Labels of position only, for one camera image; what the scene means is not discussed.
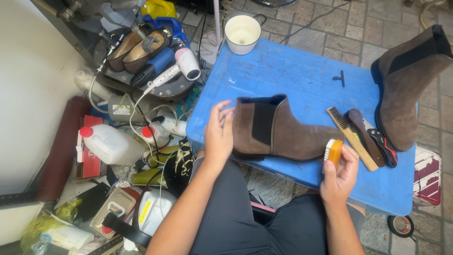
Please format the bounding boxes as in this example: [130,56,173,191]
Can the white ceramic cup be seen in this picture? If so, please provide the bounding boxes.
[224,14,262,55]

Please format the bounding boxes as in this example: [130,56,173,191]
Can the brown flat shoe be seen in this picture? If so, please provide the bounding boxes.
[122,28,173,74]
[107,30,144,73]

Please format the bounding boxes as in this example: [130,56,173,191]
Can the yellow plastic bag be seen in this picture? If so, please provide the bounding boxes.
[20,198,83,253]

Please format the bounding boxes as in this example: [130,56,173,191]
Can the grey shoe repair machine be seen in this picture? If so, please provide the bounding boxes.
[34,0,199,101]

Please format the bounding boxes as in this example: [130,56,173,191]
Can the brown suede chelsea boot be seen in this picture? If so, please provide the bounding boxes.
[370,24,453,152]
[232,94,345,162]

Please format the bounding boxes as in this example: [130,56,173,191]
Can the person's right hand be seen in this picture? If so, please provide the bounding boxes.
[320,143,360,208]

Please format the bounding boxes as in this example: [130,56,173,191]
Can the blue plastic storage box lid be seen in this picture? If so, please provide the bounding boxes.
[186,38,419,217]

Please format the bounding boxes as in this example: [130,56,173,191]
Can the white pink hair dryer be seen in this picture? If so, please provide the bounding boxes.
[143,47,201,95]

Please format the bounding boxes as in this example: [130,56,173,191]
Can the white jug with yellow label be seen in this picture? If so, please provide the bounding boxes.
[137,189,177,237]

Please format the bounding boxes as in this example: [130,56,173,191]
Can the red white patterned stool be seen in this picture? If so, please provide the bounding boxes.
[413,146,442,207]

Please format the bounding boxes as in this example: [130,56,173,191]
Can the person's dark grey trousers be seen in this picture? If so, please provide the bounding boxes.
[189,156,366,255]

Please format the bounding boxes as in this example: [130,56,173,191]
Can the dark wooden shoe brush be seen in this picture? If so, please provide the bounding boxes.
[345,108,386,168]

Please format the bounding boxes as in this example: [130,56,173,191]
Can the large white plastic jug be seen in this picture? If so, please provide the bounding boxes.
[79,124,146,166]

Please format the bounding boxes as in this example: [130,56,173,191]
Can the dark red rolled mat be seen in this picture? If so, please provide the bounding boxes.
[35,96,92,202]

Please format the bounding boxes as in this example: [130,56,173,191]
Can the small black T-shaped tool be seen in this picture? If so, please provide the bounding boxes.
[332,70,345,88]

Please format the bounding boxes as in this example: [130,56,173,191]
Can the metal tin lid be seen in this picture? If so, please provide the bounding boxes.
[90,187,137,240]

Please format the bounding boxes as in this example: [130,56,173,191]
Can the black leather belt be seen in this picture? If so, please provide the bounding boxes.
[101,212,153,248]

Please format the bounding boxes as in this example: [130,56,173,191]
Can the wooden wire bristle brush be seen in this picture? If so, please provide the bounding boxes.
[326,106,379,172]

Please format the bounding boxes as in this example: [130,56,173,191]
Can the orange crepe suede brush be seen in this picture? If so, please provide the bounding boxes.
[323,138,344,166]

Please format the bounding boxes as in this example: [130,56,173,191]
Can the blue heat gun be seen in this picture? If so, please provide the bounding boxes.
[130,46,177,87]

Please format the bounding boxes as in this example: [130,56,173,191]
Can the black red folding tool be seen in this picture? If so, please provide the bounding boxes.
[362,119,398,169]

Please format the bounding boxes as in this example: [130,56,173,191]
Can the yellow plastic container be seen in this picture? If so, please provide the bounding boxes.
[141,0,178,20]

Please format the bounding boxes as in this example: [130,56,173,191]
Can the black tape roll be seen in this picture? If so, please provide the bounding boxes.
[387,215,415,238]

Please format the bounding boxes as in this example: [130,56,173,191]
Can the person's left hand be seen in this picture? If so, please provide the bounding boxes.
[204,100,235,166]

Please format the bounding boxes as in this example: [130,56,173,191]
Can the small red-capped plastic bottle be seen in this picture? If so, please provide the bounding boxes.
[142,125,171,149]

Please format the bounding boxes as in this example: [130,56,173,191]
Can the white plastic tube bottle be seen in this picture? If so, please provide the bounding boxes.
[153,115,187,137]

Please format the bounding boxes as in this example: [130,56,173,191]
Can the white stand pole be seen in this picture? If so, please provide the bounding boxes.
[212,0,223,45]

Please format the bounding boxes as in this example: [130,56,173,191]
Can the black patterned cloth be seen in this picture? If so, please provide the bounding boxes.
[164,138,195,199]

